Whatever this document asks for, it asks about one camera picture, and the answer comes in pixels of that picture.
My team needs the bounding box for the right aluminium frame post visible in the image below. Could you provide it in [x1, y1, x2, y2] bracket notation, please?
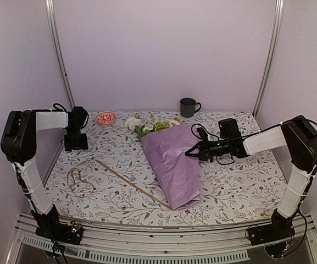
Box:
[252, 0, 285, 119]

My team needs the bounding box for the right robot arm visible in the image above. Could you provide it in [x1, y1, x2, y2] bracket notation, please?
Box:
[185, 115, 317, 243]

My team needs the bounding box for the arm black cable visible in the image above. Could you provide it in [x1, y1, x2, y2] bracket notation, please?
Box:
[190, 117, 317, 248]
[52, 103, 74, 113]

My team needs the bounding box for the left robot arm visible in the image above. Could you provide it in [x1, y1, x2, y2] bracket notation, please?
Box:
[1, 103, 89, 239]

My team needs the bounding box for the purple pink wrapping paper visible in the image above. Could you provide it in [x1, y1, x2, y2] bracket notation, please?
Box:
[141, 123, 201, 210]

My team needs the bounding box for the beige raffia ribbon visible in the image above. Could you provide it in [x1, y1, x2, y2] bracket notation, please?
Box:
[66, 158, 172, 215]

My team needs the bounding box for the aluminium frame post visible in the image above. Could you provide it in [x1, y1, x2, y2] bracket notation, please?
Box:
[252, 0, 285, 119]
[45, 0, 75, 108]

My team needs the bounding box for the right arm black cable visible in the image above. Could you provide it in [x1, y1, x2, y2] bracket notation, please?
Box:
[190, 117, 317, 248]

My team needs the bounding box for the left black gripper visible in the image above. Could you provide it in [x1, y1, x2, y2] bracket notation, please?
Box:
[65, 127, 89, 151]

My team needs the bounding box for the left aluminium frame post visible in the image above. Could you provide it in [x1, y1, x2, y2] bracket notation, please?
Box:
[45, 0, 75, 108]

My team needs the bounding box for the white rose long stem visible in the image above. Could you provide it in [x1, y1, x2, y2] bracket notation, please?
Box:
[125, 115, 144, 131]

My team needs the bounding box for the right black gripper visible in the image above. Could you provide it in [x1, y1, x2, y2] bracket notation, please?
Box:
[185, 136, 231, 163]

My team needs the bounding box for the red patterned ceramic bowl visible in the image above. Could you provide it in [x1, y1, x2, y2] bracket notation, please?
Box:
[95, 111, 116, 127]

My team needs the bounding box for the dark grey metal mug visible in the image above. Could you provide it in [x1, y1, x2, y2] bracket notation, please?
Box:
[180, 97, 202, 118]

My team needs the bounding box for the front aluminium rail base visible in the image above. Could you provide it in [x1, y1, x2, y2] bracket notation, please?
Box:
[6, 213, 317, 263]

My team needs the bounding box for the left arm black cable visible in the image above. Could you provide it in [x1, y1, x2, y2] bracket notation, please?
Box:
[52, 103, 74, 113]

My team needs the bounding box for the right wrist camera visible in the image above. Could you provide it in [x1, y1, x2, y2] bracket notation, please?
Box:
[197, 127, 209, 141]

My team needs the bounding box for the green white flower sprig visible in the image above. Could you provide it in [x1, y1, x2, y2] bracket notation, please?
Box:
[134, 114, 181, 140]

